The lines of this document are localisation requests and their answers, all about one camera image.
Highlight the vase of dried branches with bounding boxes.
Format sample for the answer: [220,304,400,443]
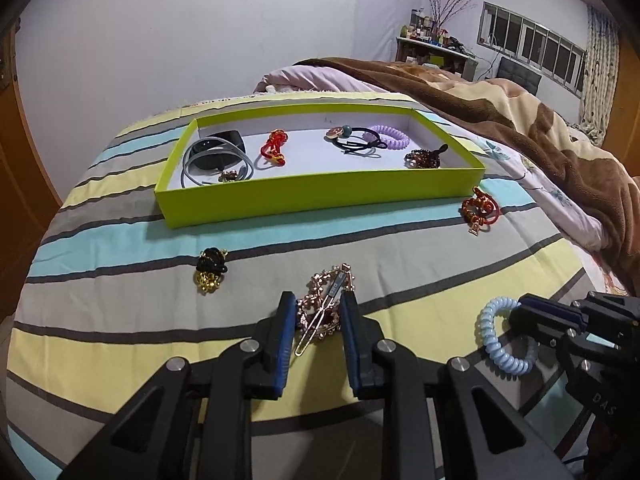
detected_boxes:
[425,0,476,31]

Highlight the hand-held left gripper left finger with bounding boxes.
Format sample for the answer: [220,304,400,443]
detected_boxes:
[57,291,297,480]

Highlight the black hair tie with charms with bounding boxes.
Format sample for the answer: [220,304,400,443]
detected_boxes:
[325,125,390,156]

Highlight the blue spiral hair tie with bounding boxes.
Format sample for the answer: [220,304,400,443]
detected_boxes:
[481,296,538,375]

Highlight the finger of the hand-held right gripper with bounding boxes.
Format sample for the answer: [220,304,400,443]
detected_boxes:
[509,306,568,350]
[517,296,586,333]

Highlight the black chair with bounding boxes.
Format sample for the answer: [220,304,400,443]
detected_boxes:
[497,56,543,96]

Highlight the patterned curtain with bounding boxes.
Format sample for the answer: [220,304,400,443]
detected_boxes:
[579,5,621,146]

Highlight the purple spiral hair tie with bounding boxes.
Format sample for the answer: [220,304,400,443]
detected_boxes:
[367,124,408,151]

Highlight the barred window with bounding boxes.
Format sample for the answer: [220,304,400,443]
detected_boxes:
[477,1,587,96]

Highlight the green shallow cardboard box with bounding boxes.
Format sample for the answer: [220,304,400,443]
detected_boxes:
[154,103,487,230]

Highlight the wooden door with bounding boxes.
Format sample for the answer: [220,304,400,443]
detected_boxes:
[0,15,63,321]

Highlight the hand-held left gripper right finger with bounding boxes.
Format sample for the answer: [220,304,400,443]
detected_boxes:
[341,290,576,480]

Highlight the brown plush blanket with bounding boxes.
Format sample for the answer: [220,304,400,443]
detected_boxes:
[292,57,640,296]

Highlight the brown beaded hair tie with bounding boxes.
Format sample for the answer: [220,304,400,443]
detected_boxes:
[404,143,449,170]

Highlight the grey hair tie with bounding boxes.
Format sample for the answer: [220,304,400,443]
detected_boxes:
[181,141,254,188]

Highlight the striped bed sheet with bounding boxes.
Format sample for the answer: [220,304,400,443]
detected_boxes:
[7,91,601,480]

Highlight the pink floral quilt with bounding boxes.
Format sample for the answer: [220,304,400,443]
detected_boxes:
[252,65,631,296]

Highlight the red gold hair tie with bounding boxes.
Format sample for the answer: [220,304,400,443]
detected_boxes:
[461,186,501,235]

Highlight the rhinestone hair clip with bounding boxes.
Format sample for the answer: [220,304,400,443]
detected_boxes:
[295,262,357,356]

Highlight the group of bottles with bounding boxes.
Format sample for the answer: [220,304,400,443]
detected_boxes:
[400,7,451,43]

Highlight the red braided hair tie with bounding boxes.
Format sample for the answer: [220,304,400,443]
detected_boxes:
[260,129,290,167]

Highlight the black wristband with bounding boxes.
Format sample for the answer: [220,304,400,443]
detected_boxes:
[189,130,246,171]

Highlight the black hair tie gold beads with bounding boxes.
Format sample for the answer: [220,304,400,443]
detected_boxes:
[194,246,230,295]

